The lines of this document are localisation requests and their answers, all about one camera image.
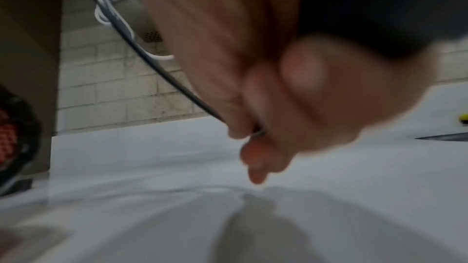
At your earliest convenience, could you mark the person's right hand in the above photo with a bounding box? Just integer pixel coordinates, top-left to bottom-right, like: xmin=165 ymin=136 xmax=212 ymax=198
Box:
xmin=133 ymin=0 xmax=442 ymax=185

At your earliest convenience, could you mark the black hair dryer cord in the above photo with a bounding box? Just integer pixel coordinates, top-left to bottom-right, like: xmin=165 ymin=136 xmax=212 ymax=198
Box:
xmin=58 ymin=0 xmax=268 ymax=139

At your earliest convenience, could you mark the orange hair dryer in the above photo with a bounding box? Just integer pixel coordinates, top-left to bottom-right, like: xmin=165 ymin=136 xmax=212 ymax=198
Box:
xmin=0 ymin=84 xmax=43 ymax=196

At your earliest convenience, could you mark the white wall cable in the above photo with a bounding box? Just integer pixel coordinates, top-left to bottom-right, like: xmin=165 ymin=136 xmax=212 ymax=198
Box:
xmin=91 ymin=0 xmax=176 ymax=61

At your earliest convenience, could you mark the steel wall hand dryer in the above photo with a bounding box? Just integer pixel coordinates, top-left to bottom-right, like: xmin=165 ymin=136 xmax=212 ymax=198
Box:
xmin=107 ymin=0 xmax=173 ymax=58

